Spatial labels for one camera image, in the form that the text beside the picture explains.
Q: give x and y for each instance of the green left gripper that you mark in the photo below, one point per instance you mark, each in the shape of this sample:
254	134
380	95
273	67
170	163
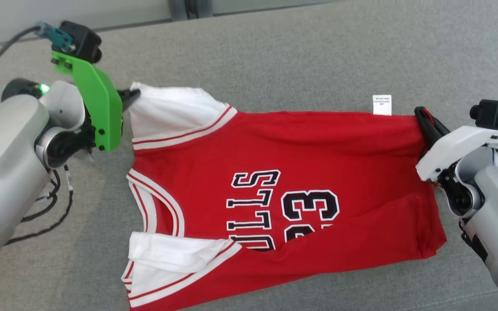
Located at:
100	108

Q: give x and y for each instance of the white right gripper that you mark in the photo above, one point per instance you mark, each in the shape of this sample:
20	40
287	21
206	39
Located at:
456	144

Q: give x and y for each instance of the red basketball jersey white sleeves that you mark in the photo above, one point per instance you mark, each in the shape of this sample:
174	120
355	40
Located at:
318	151

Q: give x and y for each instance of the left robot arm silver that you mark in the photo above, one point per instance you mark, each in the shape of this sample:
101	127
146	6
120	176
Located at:
2	164

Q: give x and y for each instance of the grey fabric sofa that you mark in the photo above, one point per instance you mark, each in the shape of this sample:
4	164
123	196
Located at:
275	56

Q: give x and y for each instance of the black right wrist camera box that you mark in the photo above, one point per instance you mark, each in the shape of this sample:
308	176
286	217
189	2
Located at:
491	113

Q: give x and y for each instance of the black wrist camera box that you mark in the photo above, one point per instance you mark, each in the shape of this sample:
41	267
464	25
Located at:
81	41
491	113

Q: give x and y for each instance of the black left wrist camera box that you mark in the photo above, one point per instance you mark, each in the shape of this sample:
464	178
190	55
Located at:
81	41

